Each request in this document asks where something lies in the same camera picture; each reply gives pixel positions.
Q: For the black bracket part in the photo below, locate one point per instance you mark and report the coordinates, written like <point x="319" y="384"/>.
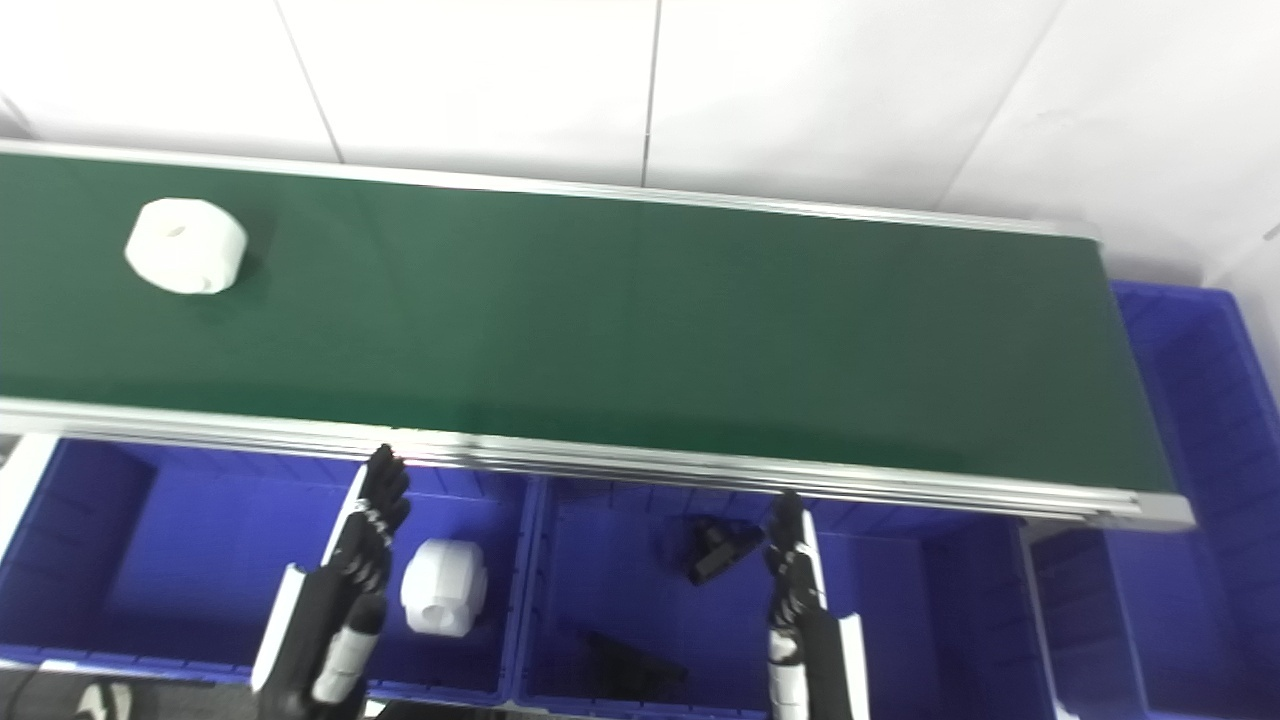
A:
<point x="715" y="555"/>

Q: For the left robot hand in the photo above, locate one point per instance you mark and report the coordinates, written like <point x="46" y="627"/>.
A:
<point x="340" y="600"/>

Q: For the large blue plastic bin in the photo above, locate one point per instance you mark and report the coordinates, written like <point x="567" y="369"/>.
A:
<point x="1210" y="500"/>

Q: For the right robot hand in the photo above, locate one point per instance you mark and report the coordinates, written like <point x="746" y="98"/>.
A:
<point x="810" y="650"/>

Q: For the white cylindrical plastic part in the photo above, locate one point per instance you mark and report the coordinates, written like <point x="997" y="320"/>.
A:
<point x="443" y="588"/>
<point x="185" y="245"/>

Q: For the green conveyor belt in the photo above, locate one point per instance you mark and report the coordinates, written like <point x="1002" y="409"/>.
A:
<point x="650" y="468"/>
<point x="650" y="320"/>

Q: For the flat black part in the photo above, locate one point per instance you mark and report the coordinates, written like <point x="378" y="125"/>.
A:
<point x="635" y="670"/>

